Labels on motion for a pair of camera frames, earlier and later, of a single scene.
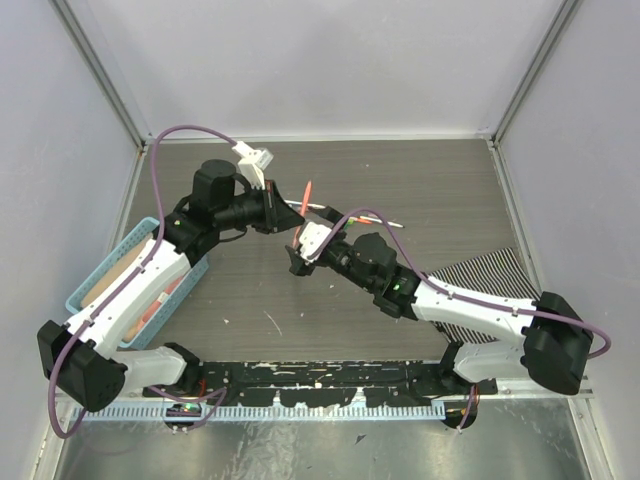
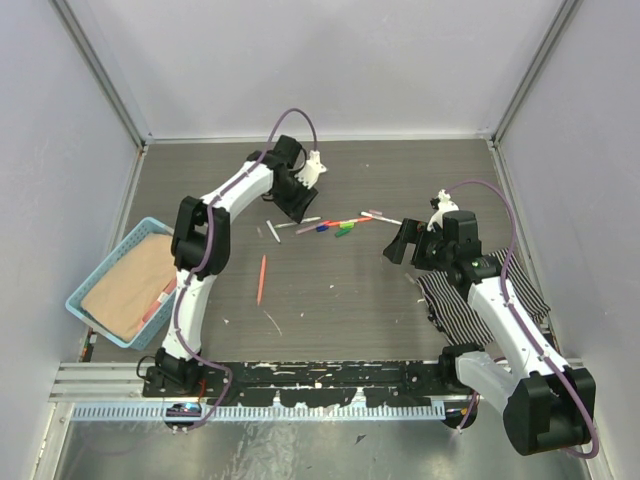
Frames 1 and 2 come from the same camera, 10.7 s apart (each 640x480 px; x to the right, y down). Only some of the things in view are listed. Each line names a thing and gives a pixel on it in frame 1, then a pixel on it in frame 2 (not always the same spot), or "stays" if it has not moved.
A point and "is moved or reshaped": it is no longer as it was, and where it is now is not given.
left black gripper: [278, 215] to [297, 208]
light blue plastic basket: [170, 305] stays
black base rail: [300, 381] stays
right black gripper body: [334, 257] to [433, 252]
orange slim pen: [304, 209] is moved or reshaped
